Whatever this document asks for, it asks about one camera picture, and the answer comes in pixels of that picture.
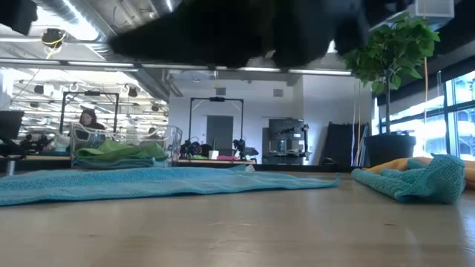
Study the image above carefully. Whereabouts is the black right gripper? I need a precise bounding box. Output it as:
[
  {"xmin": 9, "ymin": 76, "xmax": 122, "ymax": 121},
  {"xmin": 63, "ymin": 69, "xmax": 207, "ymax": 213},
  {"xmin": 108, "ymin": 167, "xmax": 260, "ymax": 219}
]
[{"xmin": 109, "ymin": 0, "xmax": 278, "ymax": 69}]

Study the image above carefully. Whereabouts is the green microfiber towel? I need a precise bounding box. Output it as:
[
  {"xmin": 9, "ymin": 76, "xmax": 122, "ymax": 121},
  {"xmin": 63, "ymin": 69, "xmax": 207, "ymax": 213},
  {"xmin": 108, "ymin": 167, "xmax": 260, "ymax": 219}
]
[{"xmin": 73, "ymin": 139, "xmax": 170, "ymax": 162}]

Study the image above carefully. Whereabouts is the light blue microfiber towel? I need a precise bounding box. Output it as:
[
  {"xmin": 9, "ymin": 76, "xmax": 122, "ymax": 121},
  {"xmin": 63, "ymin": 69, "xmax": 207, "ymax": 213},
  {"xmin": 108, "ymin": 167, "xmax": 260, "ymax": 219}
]
[
  {"xmin": 0, "ymin": 165, "xmax": 341, "ymax": 208},
  {"xmin": 72, "ymin": 158, "xmax": 166, "ymax": 170}
]

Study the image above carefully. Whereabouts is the orange microfiber towel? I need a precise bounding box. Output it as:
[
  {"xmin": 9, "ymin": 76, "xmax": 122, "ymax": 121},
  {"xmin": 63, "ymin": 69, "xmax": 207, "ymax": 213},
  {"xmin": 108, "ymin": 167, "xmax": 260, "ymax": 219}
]
[{"xmin": 365, "ymin": 156, "xmax": 475, "ymax": 190}]

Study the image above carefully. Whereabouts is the teal microfiber towel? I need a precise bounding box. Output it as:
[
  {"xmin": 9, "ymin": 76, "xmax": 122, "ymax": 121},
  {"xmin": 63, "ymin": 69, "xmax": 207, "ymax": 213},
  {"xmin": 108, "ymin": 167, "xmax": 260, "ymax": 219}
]
[{"xmin": 350, "ymin": 154, "xmax": 467, "ymax": 205}]

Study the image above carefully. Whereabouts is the clear plastic bin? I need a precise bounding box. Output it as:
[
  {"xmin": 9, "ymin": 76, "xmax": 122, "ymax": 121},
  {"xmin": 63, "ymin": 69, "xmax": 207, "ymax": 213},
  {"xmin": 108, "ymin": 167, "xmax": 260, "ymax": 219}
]
[{"xmin": 69, "ymin": 122, "xmax": 183, "ymax": 170}]

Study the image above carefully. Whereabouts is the person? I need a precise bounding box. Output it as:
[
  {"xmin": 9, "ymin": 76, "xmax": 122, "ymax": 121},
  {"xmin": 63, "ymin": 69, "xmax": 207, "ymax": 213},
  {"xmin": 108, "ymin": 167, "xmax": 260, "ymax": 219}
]
[{"xmin": 76, "ymin": 108, "xmax": 107, "ymax": 140}]

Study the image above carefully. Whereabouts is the grey door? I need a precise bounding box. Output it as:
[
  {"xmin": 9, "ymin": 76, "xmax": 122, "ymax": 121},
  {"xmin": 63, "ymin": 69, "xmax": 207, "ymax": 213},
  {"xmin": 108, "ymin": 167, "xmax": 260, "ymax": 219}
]
[{"xmin": 206, "ymin": 115, "xmax": 234, "ymax": 156}]

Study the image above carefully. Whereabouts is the black ceiling spotlight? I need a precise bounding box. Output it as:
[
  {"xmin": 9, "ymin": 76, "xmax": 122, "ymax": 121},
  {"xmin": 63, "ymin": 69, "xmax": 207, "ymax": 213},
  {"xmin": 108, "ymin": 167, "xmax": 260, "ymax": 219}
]
[{"xmin": 40, "ymin": 27, "xmax": 68, "ymax": 49}]

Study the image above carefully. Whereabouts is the wooden table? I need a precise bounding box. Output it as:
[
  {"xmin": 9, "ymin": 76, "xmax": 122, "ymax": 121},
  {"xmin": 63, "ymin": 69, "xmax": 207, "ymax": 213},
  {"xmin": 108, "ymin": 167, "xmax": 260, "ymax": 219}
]
[{"xmin": 177, "ymin": 158, "xmax": 257, "ymax": 166}]

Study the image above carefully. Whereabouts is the green potted plant black pot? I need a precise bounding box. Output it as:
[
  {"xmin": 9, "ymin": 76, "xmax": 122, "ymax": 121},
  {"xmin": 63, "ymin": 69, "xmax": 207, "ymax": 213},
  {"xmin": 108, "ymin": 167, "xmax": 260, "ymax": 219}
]
[{"xmin": 343, "ymin": 13, "xmax": 442, "ymax": 167}]

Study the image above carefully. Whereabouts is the white ceiling unit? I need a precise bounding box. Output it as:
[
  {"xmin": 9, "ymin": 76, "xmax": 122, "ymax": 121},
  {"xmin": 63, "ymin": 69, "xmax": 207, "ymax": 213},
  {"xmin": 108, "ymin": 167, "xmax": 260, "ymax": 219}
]
[{"xmin": 413, "ymin": 0, "xmax": 456, "ymax": 30}]

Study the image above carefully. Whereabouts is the black metal table frame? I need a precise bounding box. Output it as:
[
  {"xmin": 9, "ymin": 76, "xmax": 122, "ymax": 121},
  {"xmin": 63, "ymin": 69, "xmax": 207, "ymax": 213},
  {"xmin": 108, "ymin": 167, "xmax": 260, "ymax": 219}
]
[{"xmin": 0, "ymin": 159, "xmax": 367, "ymax": 174}]

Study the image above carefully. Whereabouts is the yellow hanging cord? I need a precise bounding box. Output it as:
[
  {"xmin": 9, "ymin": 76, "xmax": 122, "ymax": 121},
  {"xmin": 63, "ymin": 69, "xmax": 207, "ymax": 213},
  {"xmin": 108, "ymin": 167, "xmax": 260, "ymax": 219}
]
[{"xmin": 422, "ymin": 0, "xmax": 430, "ymax": 125}]

